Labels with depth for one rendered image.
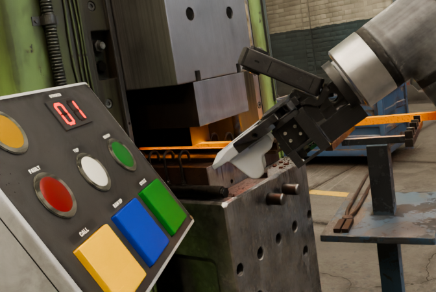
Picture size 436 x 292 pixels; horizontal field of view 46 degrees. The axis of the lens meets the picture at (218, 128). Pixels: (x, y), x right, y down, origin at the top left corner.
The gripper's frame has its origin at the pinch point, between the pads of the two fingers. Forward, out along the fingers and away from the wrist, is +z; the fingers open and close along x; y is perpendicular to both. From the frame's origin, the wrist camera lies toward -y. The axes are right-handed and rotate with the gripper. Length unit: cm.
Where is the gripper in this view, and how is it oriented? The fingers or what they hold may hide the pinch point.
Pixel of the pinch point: (217, 158)
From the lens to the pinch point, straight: 71.5
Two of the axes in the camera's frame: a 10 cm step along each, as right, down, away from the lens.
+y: 6.1, 7.9, 0.2
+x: 1.7, -1.6, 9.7
